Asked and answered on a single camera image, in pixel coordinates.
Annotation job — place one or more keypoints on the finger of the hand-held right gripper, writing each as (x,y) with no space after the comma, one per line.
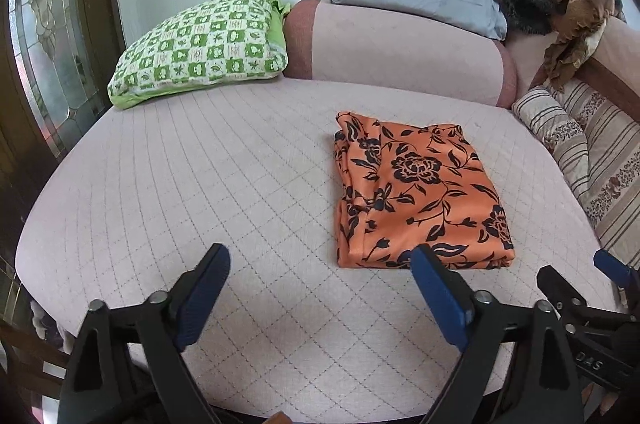
(615,269)
(557,289)

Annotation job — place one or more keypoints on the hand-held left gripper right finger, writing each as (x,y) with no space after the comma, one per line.
(440,294)

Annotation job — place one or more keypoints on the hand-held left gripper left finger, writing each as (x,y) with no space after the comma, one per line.
(205,294)

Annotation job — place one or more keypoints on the orange floral shirt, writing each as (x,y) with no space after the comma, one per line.
(415,184)

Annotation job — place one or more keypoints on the person's right hand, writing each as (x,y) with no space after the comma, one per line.
(607,405)

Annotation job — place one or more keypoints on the pink quilted sofa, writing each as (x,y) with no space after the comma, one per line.
(200,184)

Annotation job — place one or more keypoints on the large striped floral cushion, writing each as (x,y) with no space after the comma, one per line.
(610,153)

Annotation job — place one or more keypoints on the small striped floral cushion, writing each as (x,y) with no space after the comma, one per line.
(550,123)

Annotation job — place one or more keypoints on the wooden chair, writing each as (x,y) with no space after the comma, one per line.
(30,351)

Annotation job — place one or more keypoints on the brown ruffled scarf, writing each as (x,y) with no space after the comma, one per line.
(575,28)

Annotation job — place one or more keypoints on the green checked pillow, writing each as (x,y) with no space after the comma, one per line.
(200,43)

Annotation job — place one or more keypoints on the wooden stained glass door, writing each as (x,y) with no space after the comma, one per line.
(45,53)

